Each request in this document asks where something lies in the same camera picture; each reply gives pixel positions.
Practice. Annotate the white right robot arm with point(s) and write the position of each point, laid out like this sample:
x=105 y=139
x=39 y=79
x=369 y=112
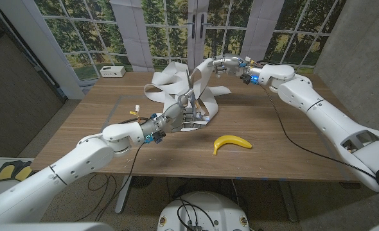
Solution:
x=331 y=118

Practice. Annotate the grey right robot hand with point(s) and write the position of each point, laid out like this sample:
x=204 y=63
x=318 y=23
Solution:
x=232 y=65

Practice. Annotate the printed window forest backdrop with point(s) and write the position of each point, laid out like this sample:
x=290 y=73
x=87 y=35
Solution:
x=176 y=32

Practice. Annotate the white table leg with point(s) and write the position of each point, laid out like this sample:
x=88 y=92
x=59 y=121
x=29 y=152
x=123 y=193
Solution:
x=123 y=195

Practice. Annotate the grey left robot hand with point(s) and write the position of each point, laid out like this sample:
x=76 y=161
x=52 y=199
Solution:
x=173 y=118

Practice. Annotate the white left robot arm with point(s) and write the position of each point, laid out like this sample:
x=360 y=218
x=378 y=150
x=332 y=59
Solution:
x=58 y=173

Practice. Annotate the white robot torso base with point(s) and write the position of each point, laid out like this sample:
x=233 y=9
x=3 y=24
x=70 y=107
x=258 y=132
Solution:
x=215 y=208

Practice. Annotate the white receipt paper strip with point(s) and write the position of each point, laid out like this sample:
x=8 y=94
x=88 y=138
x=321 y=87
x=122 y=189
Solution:
x=176 y=86

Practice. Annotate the yellow toy banana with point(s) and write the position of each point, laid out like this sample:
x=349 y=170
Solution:
x=229 y=140

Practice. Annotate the grey table leg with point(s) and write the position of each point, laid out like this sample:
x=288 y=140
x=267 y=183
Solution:
x=287 y=200

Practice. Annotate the white power strip box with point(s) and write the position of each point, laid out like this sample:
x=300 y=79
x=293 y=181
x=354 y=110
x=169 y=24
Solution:
x=112 y=71

